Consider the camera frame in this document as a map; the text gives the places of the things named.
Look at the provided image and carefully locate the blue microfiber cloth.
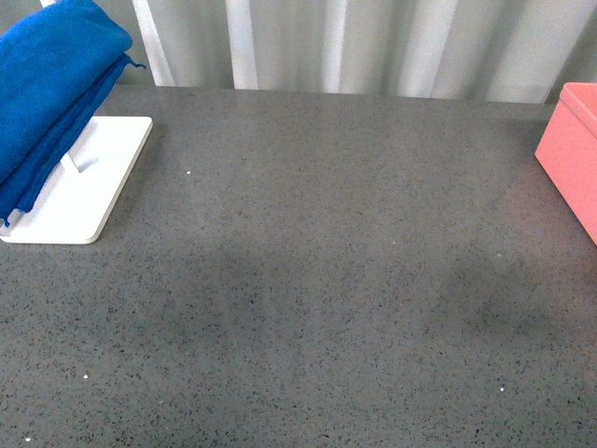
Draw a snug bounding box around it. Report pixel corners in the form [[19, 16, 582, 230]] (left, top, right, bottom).
[[1, 1, 134, 227]]

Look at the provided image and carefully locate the white towel rack stand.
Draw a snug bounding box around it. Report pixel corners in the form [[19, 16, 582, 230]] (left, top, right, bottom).
[[1, 117, 153, 245]]

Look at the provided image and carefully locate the white pleated curtain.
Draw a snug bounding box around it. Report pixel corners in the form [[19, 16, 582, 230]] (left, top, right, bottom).
[[0, 0, 597, 105]]

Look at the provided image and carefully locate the pink plastic bin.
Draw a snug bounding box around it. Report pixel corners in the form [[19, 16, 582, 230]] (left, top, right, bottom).
[[535, 82, 596, 240]]

